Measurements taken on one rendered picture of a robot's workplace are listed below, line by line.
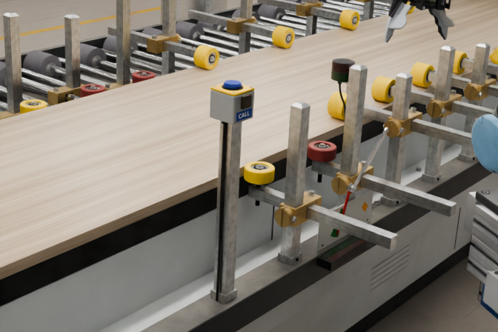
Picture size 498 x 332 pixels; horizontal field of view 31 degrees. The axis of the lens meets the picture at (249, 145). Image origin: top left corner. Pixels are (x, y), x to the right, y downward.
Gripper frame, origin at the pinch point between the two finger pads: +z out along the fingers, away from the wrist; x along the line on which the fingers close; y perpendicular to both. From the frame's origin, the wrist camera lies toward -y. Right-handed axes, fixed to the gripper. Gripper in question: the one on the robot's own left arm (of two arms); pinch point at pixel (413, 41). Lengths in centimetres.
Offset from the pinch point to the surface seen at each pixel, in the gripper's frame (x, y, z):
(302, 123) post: -18.6, -15.6, 23.5
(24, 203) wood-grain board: -84, -25, 42
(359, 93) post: 2.9, -28.2, 21.2
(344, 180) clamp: 0, -27, 45
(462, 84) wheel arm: 67, -75, 37
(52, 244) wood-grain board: -81, -3, 42
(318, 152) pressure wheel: -2, -40, 42
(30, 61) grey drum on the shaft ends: -63, -170, 49
